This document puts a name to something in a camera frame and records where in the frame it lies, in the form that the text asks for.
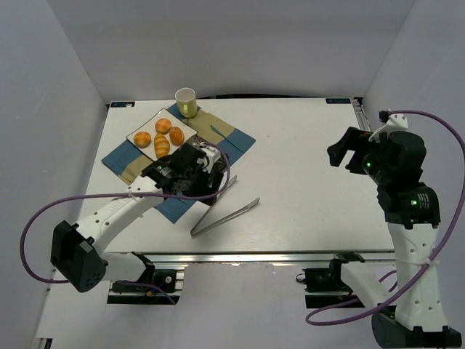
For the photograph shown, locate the sesame oval bread roll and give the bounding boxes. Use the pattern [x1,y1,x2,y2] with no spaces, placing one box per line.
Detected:
[169,127,185,146]

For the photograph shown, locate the metal tongs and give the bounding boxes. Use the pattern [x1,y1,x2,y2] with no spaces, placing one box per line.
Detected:
[190,175,260,238]

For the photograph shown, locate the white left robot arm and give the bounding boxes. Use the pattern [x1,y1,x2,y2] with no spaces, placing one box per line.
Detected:
[51,143,229,293]

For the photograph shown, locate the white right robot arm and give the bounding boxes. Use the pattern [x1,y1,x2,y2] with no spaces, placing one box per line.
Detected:
[328,127,462,348]

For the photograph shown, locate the striped long bread roll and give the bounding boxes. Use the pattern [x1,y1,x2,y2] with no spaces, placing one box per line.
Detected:
[153,133,171,159]

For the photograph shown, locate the round flower bread roll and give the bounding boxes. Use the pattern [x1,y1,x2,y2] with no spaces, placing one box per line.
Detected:
[155,118,172,135]

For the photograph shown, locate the teal plastic knife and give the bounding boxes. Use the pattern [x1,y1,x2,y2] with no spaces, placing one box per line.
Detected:
[210,125,243,153]

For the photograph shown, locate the white rectangular plate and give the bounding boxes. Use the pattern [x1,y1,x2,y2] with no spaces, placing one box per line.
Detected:
[126,108,198,161]

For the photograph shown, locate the blue and beige placemat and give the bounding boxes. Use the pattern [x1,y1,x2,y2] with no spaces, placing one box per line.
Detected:
[100,103,256,225]

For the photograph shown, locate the light green mug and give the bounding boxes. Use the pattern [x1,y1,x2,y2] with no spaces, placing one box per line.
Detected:
[175,87,198,119]

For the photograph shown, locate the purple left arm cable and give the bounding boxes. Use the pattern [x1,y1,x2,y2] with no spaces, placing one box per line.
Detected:
[20,144,233,284]

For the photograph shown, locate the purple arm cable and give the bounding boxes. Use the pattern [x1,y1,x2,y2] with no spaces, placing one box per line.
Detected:
[20,144,233,284]
[304,109,465,326]

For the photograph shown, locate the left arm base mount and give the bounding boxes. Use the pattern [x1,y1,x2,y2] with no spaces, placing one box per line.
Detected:
[107,255,187,305]

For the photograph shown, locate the aluminium table front rail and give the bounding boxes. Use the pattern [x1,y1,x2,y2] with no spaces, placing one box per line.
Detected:
[132,250,397,265]

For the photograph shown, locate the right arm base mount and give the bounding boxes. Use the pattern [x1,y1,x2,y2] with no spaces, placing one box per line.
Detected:
[295,252,365,309]

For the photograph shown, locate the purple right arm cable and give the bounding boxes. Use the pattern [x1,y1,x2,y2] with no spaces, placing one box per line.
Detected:
[304,109,465,326]

